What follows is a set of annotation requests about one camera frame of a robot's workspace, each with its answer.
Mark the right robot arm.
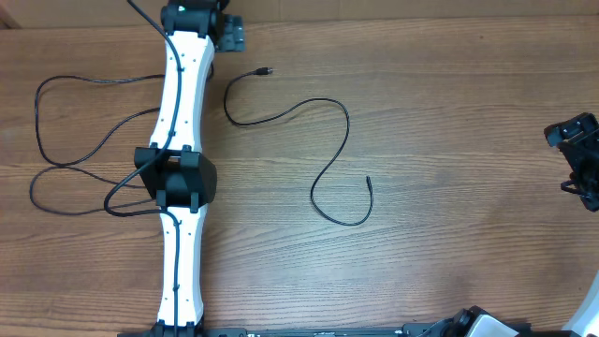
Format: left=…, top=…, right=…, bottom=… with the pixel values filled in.
left=544, top=112, right=598, bottom=336

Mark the black usb cable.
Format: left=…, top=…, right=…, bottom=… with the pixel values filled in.
left=222, top=66, right=375, bottom=227
left=28, top=165, right=155, bottom=217
left=33, top=60, right=216, bottom=169

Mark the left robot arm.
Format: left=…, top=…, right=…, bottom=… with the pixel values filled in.
left=134, top=1, right=244, bottom=336

